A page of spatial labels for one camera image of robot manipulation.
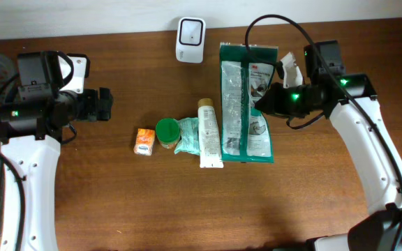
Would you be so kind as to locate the white tube tan cap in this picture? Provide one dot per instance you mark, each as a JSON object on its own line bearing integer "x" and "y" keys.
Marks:
{"x": 209, "y": 136}

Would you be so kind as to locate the green-lid jar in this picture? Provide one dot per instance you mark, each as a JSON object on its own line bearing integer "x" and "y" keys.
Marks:
{"x": 168, "y": 132}

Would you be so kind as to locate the green 3M gloves package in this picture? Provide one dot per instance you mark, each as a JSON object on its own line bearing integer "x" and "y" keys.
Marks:
{"x": 244, "y": 81}

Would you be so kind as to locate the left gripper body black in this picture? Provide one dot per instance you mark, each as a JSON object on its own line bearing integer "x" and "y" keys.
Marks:
{"x": 86, "y": 104}

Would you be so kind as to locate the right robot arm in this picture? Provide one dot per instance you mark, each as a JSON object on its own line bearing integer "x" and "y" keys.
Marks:
{"x": 350, "y": 103}

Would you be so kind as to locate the orange tissue packet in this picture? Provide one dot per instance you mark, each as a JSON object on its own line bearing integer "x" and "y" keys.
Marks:
{"x": 144, "y": 142}

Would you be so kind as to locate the white barcode scanner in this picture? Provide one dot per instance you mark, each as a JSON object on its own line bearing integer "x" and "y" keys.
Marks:
{"x": 191, "y": 33}

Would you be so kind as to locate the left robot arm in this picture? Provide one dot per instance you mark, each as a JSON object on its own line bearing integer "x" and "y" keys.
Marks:
{"x": 50, "y": 97}

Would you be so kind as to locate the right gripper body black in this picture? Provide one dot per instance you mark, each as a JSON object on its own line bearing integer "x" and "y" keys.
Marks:
{"x": 280, "y": 99}

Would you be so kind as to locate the mint green plastic packet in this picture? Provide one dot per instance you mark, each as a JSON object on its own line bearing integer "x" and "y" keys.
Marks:
{"x": 189, "y": 142}

